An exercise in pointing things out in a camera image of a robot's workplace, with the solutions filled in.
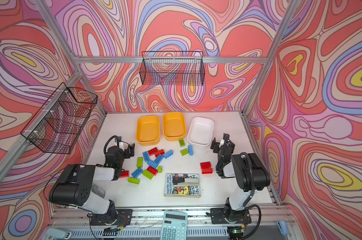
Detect white device at front left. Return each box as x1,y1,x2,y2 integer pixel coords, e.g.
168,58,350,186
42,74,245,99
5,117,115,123
43,228,72,240

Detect back black wire basket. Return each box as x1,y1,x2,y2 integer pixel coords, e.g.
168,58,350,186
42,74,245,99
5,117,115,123
139,51,205,86

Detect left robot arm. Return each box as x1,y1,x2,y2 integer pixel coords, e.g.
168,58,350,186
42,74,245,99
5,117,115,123
47,136,135,229

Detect red lego brick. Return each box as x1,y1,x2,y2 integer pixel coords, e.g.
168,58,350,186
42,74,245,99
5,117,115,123
120,171,130,178
147,148,158,156
200,162,212,169
154,150,164,158
202,168,213,175
146,166,158,176

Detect black wire basket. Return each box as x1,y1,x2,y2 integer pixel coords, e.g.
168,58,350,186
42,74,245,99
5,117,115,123
20,83,98,155
139,51,205,86

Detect green square lego brick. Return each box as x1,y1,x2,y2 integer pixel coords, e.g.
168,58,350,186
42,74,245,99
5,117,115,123
179,140,186,147

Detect left yellow plastic bin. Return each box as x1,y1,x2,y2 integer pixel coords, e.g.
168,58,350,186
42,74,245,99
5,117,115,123
136,115,160,146

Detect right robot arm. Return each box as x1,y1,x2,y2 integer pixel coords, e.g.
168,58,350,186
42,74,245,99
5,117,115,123
209,134,271,226

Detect right yellow plastic bin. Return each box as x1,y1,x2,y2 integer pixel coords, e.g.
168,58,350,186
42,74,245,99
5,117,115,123
163,112,187,142

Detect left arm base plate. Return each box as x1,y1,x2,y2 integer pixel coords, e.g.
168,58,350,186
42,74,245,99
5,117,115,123
90,209,133,227

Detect teal calculator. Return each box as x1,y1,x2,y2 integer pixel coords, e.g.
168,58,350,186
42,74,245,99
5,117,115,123
160,211,188,240

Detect paperback book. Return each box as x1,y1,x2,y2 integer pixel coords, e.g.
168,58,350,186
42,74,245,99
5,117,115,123
164,173,201,198

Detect long blue lego brick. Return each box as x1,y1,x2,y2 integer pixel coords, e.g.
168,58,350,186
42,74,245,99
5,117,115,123
163,150,173,159

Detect white plastic bin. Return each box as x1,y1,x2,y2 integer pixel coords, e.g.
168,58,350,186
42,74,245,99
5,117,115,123
188,117,215,146

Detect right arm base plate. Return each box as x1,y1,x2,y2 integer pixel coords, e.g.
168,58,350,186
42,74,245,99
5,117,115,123
207,208,252,226

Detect yellow plastic bin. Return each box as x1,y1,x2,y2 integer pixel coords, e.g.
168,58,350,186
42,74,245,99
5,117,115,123
136,115,160,146
163,112,187,142

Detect left black wire basket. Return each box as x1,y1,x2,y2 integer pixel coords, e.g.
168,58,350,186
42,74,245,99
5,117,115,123
20,83,98,155

